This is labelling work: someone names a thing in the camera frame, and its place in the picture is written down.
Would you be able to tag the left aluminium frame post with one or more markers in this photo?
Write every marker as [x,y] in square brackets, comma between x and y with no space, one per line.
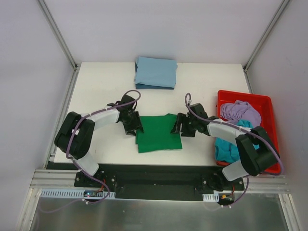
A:
[57,33]

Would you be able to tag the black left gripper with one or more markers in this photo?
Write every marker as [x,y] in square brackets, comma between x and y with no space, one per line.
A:
[133,122]

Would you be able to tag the aluminium frame post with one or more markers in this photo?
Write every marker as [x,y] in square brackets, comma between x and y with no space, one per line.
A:
[265,35]
[57,33]

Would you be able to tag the teal crumpled t-shirt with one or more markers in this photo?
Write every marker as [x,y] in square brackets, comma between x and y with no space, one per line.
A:
[226,151]

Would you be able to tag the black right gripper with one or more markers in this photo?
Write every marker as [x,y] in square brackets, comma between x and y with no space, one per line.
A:
[182,123]

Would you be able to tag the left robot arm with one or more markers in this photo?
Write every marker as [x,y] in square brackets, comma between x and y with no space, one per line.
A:
[75,134]

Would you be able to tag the light blue folded t-shirt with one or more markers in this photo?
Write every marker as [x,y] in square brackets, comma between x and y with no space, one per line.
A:
[155,72]

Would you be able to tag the green t-shirt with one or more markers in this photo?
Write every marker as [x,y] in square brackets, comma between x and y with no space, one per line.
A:
[156,134]

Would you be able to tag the right aluminium frame post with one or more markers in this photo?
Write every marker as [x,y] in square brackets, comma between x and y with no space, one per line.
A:
[265,35]

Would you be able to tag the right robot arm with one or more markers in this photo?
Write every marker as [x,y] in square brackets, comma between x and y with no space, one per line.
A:
[257,153]

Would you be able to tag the lavender crumpled t-shirt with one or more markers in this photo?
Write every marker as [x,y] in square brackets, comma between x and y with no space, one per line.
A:
[239,110]

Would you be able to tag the red plastic bin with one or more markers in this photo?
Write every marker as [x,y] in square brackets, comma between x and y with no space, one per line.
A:
[264,106]

